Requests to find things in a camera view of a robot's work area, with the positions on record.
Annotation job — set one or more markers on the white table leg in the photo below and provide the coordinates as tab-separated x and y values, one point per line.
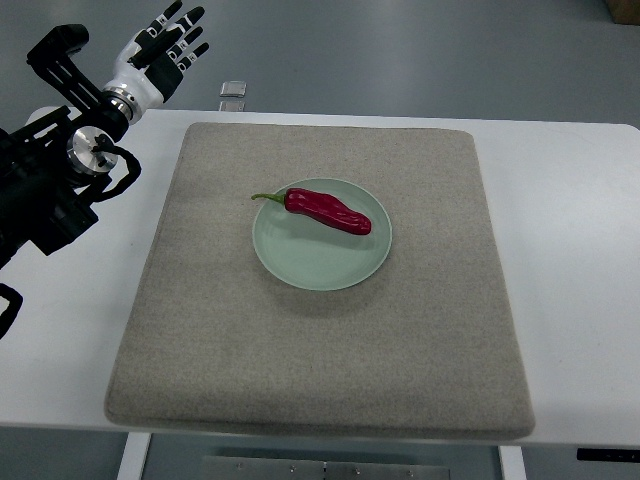
134	456
512	463

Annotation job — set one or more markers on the beige felt mat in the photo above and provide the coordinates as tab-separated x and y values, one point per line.
423	348

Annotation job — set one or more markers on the red chili pepper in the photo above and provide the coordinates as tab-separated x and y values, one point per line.
321	207

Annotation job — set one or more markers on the cardboard box corner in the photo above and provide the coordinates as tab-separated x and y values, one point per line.
624	12

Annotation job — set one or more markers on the light green plate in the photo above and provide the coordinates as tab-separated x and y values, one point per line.
309	255

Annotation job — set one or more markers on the black table control panel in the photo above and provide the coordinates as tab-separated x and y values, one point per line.
608	455

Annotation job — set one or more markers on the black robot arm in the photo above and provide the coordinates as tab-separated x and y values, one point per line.
54	168

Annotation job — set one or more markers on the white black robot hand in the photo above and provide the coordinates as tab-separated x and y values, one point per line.
152	65

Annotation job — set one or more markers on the white table leg right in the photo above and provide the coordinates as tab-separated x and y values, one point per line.
512	463

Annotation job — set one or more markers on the white table leg left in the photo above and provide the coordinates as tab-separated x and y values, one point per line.
134	456

